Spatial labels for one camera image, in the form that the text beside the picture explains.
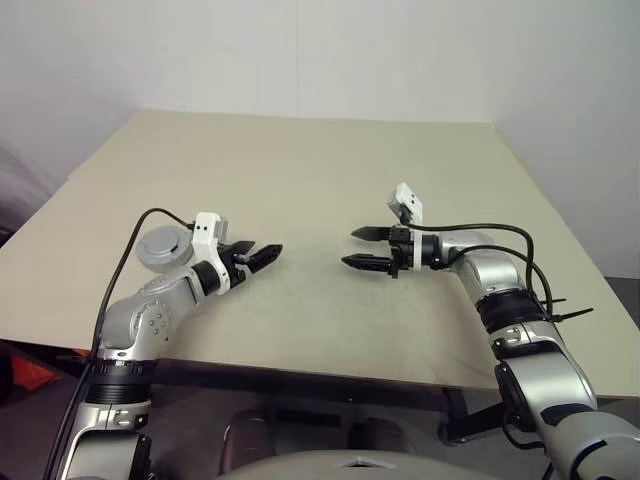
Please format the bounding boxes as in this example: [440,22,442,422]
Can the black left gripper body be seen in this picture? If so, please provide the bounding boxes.
[218,242,257,290]

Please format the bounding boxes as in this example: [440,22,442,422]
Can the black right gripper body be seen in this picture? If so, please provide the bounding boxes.
[384,225,414,279]

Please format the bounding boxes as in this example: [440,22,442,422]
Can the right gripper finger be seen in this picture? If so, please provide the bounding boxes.
[340,253,394,274]
[351,225,394,243]

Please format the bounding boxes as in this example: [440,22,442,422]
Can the dark rounded shape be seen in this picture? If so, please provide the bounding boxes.
[223,410,277,472]

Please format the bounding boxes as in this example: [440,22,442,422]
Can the black table leg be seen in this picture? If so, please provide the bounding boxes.
[438,387,507,444]

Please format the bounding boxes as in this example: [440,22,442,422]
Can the black zip tie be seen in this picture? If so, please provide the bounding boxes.
[542,298,596,324]

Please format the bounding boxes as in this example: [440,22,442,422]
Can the silver robot torso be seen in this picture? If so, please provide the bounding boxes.
[218,448,452,480]

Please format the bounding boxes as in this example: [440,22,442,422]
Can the red object on floor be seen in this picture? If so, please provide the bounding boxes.
[9,354,64,392]

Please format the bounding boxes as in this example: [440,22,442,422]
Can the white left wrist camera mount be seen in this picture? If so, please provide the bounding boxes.
[191,212,233,294]

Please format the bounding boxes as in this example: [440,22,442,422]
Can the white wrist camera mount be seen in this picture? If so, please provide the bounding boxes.
[387,183,427,274]
[191,212,233,294]

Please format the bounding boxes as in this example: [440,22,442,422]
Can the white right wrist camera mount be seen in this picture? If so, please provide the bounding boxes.
[387,183,427,274]

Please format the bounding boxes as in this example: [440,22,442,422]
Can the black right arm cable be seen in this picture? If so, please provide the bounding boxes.
[409,221,567,324]

